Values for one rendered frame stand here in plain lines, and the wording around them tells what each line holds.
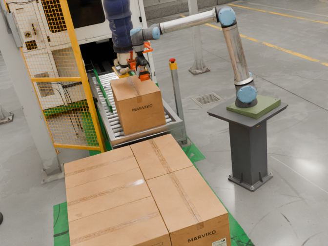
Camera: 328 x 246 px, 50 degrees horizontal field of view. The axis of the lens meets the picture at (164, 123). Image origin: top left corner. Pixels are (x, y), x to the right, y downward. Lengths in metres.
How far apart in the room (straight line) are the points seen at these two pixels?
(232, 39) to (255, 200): 1.42
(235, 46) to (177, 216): 1.29
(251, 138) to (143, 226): 1.28
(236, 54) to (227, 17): 0.28
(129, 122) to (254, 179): 1.26
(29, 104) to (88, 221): 1.69
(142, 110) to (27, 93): 1.22
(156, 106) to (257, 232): 1.37
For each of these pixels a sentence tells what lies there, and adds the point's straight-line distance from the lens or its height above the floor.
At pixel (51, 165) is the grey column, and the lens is 4.07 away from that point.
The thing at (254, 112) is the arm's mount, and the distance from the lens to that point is 2.91.
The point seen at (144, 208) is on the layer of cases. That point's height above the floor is 0.54.
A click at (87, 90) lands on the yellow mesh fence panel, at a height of 0.87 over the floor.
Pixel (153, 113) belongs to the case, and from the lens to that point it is 3.22.
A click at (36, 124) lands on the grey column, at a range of 3.85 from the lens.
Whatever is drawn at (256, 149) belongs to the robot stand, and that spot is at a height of 0.38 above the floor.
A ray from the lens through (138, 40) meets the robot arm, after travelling 2.73.
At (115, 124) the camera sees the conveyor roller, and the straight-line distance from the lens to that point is 3.67.
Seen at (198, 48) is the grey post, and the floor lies 0.42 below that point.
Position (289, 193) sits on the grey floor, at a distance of 3.32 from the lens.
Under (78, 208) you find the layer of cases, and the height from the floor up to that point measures 0.54.
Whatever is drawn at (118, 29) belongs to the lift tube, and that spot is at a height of 1.50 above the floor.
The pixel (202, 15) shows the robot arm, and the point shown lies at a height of 1.58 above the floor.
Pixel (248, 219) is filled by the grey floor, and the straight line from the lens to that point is 3.06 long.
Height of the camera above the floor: 2.09
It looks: 27 degrees down
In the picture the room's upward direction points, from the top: 10 degrees counter-clockwise
